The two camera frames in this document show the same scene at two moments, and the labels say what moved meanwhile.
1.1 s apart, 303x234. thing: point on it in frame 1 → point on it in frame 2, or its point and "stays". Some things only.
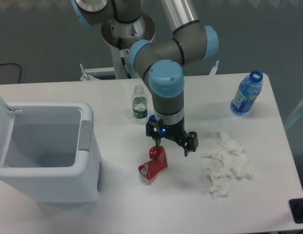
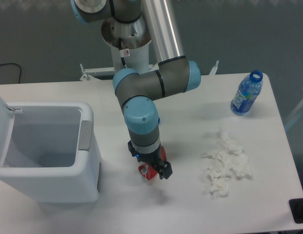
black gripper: [175, 131] → [155, 159]
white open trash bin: [46, 152] stays
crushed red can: [158, 162] stays
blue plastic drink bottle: [248, 90] stays
